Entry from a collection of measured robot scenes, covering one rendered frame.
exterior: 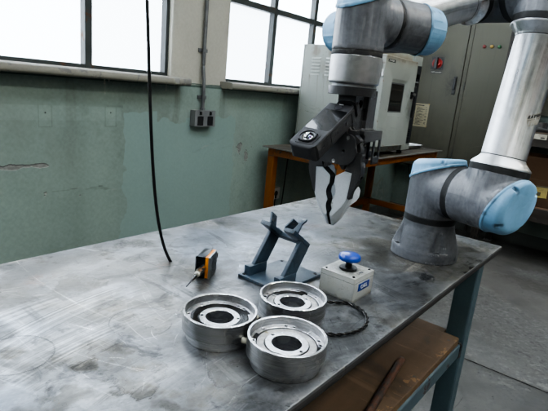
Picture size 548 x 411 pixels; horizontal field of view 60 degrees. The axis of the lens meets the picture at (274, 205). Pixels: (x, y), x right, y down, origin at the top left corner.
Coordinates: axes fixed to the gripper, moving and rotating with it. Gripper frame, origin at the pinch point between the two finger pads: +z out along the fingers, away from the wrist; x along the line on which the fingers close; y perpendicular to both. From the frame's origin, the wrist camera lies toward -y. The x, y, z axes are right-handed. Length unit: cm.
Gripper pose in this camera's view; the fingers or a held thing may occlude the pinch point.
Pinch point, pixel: (329, 217)
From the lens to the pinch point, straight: 74.4
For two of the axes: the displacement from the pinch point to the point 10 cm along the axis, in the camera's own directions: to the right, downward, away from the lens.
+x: -7.9, -2.2, 5.8
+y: 6.1, -1.4, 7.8
